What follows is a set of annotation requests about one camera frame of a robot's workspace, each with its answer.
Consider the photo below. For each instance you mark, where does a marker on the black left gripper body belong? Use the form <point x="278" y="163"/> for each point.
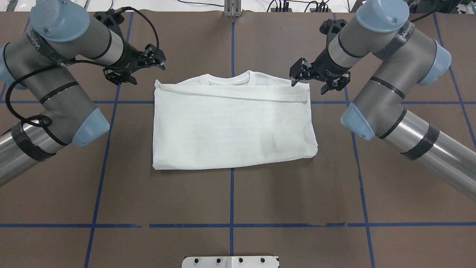
<point x="129" y="60"/>

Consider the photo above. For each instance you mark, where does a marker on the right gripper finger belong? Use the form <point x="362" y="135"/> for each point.
<point x="299" y="71"/>

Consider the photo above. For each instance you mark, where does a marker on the aluminium frame post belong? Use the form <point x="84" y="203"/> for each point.
<point x="232" y="8"/>

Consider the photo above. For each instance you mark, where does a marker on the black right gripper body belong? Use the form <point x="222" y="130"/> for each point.
<point x="327" y="63"/>

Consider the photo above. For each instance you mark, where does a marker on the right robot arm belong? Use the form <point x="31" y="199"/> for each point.
<point x="409" y="58"/>

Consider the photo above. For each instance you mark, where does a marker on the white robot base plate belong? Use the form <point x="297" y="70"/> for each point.
<point x="231" y="262"/>

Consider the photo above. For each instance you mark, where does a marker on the white long-sleeve printed shirt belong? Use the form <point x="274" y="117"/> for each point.
<point x="208" y="122"/>

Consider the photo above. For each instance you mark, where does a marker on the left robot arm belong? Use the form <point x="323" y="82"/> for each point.
<point x="52" y="109"/>

